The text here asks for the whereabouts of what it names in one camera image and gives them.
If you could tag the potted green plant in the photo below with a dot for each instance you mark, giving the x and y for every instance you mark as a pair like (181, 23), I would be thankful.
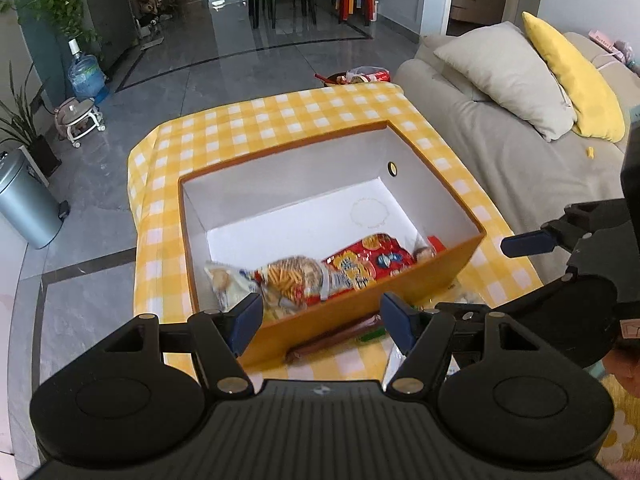
(18, 123)

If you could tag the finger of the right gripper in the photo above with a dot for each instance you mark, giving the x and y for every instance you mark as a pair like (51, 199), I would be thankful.
(528, 244)

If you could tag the white chips bag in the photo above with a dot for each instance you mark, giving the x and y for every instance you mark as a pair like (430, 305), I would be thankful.
(230, 285)

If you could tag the hanging vine plant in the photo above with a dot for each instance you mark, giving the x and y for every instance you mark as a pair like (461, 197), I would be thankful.
(55, 2)

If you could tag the clear pastry packet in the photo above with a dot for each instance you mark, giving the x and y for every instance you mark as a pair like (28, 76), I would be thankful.
(429, 249)

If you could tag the peanut snack bag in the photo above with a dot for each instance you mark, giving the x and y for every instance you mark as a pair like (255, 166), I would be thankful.
(291, 285)

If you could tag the red noodle snack bag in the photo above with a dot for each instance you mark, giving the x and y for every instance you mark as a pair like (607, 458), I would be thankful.
(366, 262)

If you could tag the grey trash can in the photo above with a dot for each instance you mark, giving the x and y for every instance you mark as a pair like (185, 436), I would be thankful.
(27, 203)

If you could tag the orange cardboard box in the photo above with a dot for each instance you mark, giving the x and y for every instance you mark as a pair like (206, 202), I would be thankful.
(313, 198)

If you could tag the yellow pillow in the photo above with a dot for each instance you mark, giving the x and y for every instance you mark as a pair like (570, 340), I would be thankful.
(598, 112)

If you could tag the beige pillow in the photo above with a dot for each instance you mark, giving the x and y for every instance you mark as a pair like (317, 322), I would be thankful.
(503, 64)

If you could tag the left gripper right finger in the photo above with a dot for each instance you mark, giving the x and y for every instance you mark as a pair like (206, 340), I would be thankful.
(424, 339)

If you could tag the red snack bar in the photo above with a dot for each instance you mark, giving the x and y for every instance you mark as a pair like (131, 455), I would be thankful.
(333, 338)

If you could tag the green sausage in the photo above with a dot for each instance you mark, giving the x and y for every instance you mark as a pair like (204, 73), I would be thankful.
(372, 335)

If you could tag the blue water jug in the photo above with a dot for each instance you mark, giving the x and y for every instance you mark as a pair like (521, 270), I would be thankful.
(85, 75)

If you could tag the white rolling stool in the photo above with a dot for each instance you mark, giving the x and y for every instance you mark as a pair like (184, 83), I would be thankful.
(75, 119)

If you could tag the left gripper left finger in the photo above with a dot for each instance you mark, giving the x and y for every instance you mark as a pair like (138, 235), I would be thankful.
(217, 340)

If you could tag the clear candy ball packet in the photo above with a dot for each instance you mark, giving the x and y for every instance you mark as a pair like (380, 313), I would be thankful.
(454, 296)

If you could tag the yellow checkered tablecloth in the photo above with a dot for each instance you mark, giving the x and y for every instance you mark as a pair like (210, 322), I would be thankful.
(196, 141)

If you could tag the grey sofa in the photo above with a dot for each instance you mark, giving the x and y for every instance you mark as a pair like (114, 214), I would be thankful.
(529, 179)

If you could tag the red snack basket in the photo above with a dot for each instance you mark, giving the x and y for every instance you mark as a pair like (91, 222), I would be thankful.
(358, 75)

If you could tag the white milk tablet packet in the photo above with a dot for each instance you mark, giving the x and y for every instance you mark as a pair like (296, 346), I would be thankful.
(396, 359)

